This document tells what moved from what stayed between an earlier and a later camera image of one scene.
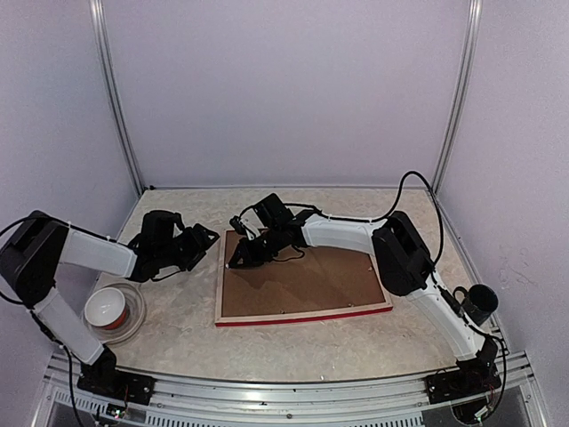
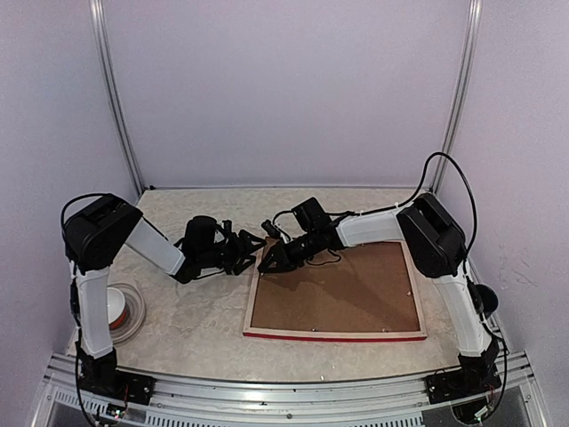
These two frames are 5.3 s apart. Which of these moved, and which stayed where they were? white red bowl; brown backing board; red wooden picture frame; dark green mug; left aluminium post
Moved: brown backing board; red wooden picture frame
Stayed: dark green mug; white red bowl; left aluminium post
